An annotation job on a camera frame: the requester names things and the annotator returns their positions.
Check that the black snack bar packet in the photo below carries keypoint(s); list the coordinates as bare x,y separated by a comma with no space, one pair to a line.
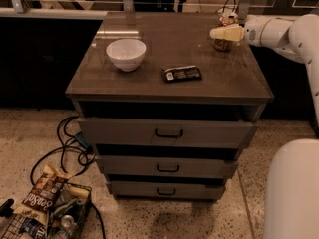
181,74

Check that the silver can in basket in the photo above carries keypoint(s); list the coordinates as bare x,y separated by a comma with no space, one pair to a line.
68,224

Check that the top grey drawer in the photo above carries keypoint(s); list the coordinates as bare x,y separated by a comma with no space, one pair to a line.
160,132

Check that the bottom grey drawer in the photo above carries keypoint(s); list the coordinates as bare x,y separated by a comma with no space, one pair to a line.
165,190

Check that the black wire basket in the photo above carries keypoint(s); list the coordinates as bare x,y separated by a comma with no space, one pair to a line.
74,200

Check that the orange soda can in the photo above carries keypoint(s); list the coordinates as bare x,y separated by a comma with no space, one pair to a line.
226,18

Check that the sea salt chip bag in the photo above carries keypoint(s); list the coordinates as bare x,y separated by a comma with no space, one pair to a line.
44,194

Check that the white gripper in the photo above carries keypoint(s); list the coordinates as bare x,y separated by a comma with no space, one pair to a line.
253,31

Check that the black object floor left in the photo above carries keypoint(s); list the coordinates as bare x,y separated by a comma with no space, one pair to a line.
6,208

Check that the blue plug box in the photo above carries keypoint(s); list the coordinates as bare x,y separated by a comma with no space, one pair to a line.
79,137

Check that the grey drawer cabinet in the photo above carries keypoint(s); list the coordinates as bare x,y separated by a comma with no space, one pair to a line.
232,87

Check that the grey drawer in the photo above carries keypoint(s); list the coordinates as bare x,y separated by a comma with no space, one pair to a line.
165,190
164,166
160,132

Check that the middle grey drawer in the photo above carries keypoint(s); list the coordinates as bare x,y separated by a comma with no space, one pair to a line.
164,166

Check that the white ceramic bowl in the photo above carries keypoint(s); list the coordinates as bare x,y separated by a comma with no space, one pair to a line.
126,54

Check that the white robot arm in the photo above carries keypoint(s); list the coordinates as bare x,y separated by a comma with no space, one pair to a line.
292,190

